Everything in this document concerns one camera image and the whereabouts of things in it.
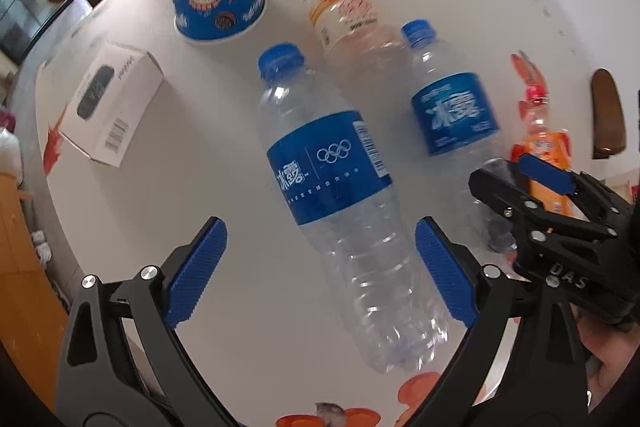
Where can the white cardboard box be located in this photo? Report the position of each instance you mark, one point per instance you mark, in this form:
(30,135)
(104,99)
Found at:
(115,102)

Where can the white shoe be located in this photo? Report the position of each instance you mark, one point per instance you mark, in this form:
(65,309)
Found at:
(37,237)
(45,253)

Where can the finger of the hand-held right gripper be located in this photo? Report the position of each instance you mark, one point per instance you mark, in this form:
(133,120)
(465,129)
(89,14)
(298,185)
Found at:
(545,174)
(500,194)

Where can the wooden drawer cabinet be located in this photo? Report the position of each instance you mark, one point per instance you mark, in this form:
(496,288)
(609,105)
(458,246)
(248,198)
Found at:
(20,257)

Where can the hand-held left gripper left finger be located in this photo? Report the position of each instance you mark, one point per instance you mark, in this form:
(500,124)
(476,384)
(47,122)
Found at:
(197,267)

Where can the person's right hand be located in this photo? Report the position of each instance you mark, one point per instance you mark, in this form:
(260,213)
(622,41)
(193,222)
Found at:
(607,357)

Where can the large blue label water bottle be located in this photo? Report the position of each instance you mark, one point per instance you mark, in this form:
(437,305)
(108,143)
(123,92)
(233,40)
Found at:
(325,167)

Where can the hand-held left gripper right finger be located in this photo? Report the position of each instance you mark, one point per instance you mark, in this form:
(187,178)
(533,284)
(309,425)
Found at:
(442,272)

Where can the orange drink bottle red cap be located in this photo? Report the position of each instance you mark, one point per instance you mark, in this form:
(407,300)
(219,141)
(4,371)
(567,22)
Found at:
(545,144)

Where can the white plastic bag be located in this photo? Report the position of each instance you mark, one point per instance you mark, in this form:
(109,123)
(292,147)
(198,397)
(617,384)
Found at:
(9,157)

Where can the clear bottle orange white label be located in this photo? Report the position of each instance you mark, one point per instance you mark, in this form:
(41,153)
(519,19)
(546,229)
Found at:
(345,7)

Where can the small blue label water bottle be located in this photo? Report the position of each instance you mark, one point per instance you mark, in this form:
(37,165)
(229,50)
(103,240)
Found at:
(455,112)

